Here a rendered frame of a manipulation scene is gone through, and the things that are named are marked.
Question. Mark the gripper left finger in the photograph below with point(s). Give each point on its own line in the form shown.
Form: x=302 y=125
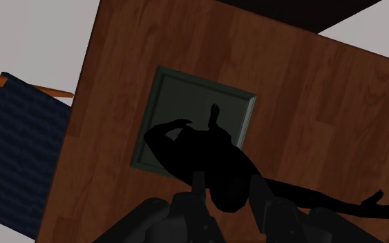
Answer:
x=153 y=215

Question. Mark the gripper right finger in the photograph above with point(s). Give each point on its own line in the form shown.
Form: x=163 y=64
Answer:
x=281 y=218

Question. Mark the brown wooden table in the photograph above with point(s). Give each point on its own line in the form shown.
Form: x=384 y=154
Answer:
x=308 y=101

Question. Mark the dark green square tray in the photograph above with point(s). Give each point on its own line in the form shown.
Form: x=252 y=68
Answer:
x=187 y=97

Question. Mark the blue wooden-framed chair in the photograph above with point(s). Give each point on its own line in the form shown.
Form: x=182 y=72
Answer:
x=19 y=151

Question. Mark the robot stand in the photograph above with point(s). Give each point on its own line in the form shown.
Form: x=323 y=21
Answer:
x=302 y=11

